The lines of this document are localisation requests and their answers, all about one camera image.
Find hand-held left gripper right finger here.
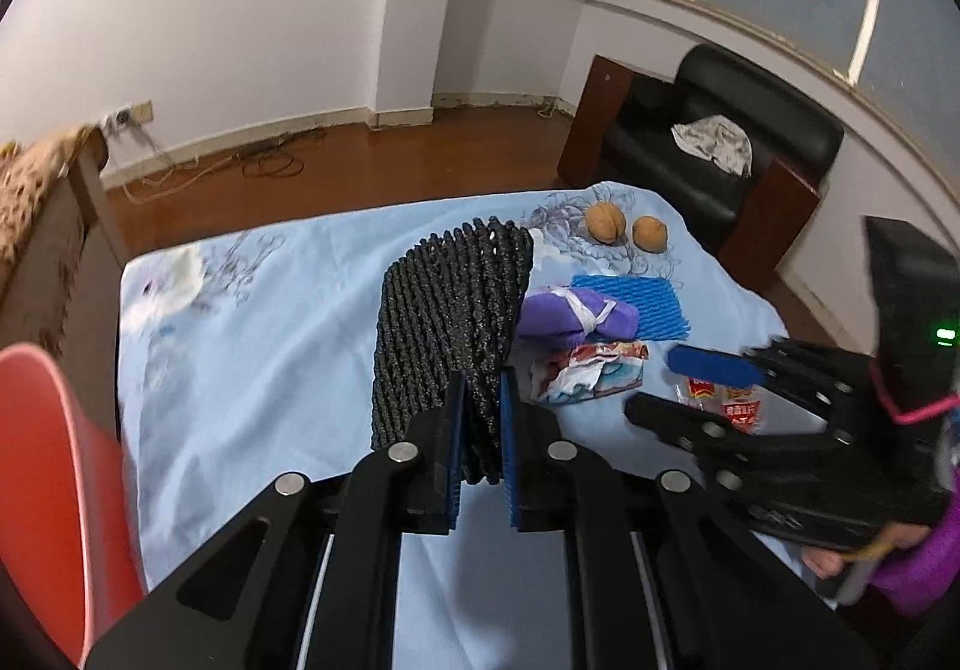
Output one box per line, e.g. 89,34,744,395
499,370,878,670

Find person's right forearm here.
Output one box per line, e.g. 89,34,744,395
862,475,960,620

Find black leather armchair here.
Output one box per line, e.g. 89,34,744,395
556,44,847,292

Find pink rubber band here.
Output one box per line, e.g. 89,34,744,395
874,377,960,425

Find brown floral sofa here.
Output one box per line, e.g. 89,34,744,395
0,124,130,438

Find white patterned cloth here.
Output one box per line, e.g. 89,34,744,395
671,113,753,178

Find blue foam fruit net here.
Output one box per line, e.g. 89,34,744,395
570,274,687,342

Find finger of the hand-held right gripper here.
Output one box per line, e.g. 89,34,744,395
666,338,878,416
625,392,856,459

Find walnut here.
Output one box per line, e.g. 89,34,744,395
632,215,670,254
585,201,627,244

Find person's right hand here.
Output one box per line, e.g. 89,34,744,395
801,524,931,579

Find purple cloth bundle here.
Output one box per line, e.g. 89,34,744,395
517,287,642,345

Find floor cables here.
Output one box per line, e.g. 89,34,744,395
120,122,331,202

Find black foam fruit net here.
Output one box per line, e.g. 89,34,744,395
369,216,535,487

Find red white sausage wrapper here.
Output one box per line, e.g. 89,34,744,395
675,374,767,435

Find wall power socket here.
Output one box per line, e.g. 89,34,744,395
105,102,155,130

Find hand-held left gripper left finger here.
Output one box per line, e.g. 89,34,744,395
85,370,464,670

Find colourful snack wrapper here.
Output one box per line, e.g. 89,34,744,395
529,340,650,406

